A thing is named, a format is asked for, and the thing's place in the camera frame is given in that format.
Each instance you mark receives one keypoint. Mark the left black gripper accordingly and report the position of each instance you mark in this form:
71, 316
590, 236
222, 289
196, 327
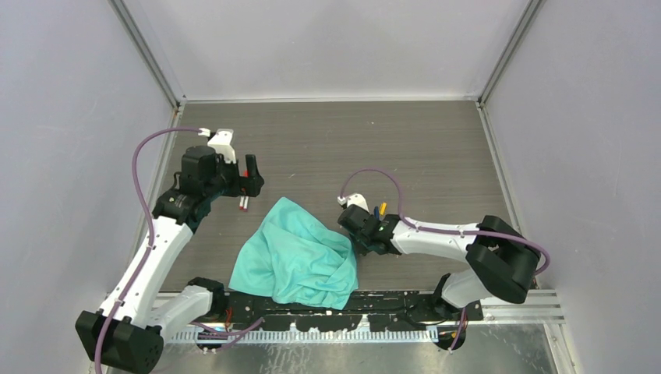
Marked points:
244, 185

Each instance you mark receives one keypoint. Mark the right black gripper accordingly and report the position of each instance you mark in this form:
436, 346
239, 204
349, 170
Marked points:
361, 249

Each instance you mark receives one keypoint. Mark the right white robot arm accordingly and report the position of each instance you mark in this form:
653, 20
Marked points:
500, 263

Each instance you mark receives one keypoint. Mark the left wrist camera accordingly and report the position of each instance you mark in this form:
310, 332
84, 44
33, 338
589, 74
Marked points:
221, 142

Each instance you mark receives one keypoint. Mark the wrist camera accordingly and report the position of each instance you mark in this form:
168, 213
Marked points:
354, 199
221, 142

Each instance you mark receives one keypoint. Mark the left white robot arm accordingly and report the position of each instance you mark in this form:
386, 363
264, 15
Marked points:
128, 332

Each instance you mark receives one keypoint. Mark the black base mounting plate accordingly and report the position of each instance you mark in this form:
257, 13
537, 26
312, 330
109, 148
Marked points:
383, 311

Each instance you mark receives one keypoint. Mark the slotted aluminium rail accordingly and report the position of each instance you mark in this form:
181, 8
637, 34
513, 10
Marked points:
195, 335

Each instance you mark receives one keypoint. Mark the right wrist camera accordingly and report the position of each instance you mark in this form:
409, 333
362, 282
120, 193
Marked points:
354, 199

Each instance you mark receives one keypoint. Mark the teal cloth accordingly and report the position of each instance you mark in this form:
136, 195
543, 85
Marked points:
294, 258

